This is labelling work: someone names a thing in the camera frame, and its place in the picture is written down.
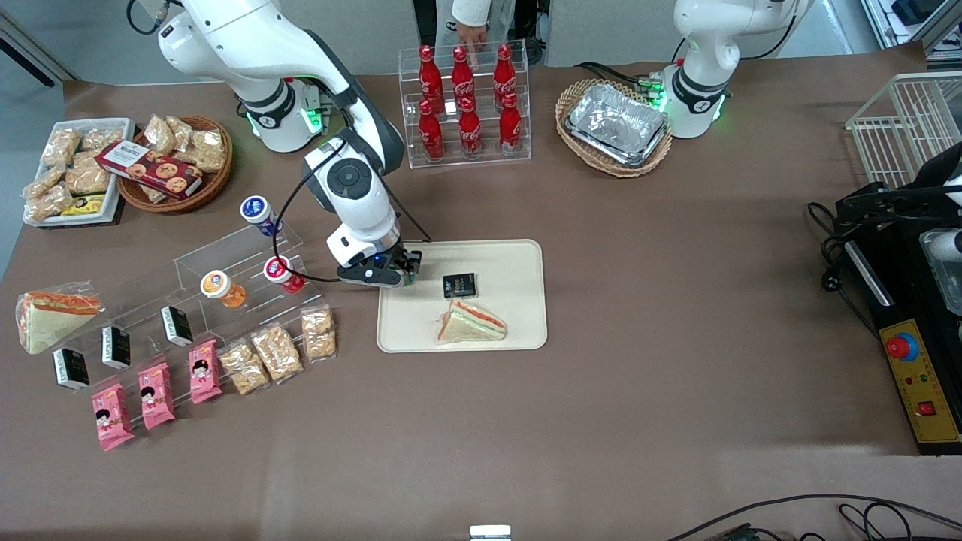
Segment white rectangular bin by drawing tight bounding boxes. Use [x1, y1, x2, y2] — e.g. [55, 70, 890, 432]
[21, 118, 137, 228]

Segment white wire basket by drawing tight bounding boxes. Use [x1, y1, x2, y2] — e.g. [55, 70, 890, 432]
[845, 71, 962, 189]

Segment yellow snack packet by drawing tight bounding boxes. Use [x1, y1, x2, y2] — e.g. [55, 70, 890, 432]
[60, 194, 107, 218]

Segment wrapped triangle sandwich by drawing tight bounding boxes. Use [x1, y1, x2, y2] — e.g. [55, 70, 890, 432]
[15, 282, 104, 355]
[432, 298, 508, 345]

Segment clear cereal bar packet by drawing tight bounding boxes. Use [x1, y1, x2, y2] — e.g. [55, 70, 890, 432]
[218, 340, 271, 397]
[250, 322, 305, 385]
[301, 304, 337, 363]

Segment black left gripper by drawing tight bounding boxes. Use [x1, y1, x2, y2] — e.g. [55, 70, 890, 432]
[835, 183, 954, 228]

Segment black coiled cable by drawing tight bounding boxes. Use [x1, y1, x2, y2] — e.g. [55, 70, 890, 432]
[838, 502, 962, 541]

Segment aluminium foil tray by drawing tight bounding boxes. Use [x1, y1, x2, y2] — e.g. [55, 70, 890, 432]
[565, 120, 670, 168]
[569, 83, 668, 156]

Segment orange gum canister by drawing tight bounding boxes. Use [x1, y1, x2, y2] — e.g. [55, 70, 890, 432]
[200, 270, 247, 309]

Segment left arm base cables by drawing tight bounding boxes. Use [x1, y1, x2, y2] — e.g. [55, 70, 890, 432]
[575, 59, 664, 97]

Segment light oval wicker basket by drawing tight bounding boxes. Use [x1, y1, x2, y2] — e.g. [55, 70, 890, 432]
[555, 78, 674, 179]

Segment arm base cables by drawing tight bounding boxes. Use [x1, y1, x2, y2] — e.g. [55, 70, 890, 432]
[282, 69, 351, 121]
[575, 59, 664, 97]

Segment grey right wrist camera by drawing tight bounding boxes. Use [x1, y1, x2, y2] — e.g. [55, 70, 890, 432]
[336, 263, 407, 290]

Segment red cola bottle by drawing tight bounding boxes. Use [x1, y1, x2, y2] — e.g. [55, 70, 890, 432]
[418, 45, 445, 113]
[499, 92, 523, 156]
[418, 99, 446, 162]
[451, 45, 476, 112]
[458, 96, 483, 159]
[493, 43, 518, 106]

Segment clear acrylic tiered stand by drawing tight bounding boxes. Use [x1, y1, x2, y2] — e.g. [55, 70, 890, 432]
[47, 222, 337, 433]

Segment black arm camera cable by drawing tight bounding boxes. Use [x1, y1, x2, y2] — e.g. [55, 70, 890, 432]
[271, 131, 434, 286]

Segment black floor cable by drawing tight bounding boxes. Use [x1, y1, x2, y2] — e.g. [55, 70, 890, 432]
[667, 494, 962, 541]

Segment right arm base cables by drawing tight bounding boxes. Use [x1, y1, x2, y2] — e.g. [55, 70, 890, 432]
[282, 69, 351, 121]

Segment brown round wicker basket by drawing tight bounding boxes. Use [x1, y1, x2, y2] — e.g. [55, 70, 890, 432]
[116, 115, 234, 215]

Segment grey metal shelf frame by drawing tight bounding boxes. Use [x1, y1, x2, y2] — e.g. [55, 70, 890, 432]
[861, 0, 962, 72]

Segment blue gum canister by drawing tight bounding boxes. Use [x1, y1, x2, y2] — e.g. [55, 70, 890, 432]
[240, 195, 284, 237]

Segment red gum canister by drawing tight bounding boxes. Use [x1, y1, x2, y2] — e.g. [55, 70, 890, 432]
[263, 255, 307, 294]

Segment black machine with yellow panel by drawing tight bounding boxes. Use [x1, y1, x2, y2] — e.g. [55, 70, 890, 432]
[843, 216, 962, 457]

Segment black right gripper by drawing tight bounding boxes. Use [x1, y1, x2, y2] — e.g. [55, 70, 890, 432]
[367, 246, 424, 289]

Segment white sleeved forearm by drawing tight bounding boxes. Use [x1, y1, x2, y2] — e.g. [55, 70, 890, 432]
[450, 0, 494, 28]

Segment clear acrylic bottle rack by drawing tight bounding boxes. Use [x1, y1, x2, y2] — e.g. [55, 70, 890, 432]
[398, 41, 533, 170]

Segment black power cable with plug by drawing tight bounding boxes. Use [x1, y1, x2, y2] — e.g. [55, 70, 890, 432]
[807, 201, 882, 335]

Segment red emergency stop button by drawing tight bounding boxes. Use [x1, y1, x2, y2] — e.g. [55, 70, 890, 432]
[885, 332, 920, 362]

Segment pink snack packet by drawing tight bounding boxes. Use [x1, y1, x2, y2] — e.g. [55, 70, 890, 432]
[91, 383, 136, 452]
[138, 362, 177, 431]
[188, 339, 224, 406]

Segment red cookie box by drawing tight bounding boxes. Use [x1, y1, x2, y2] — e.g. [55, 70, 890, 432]
[95, 140, 204, 201]

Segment beige plastic tray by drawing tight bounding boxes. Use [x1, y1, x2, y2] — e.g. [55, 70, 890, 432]
[376, 239, 549, 353]

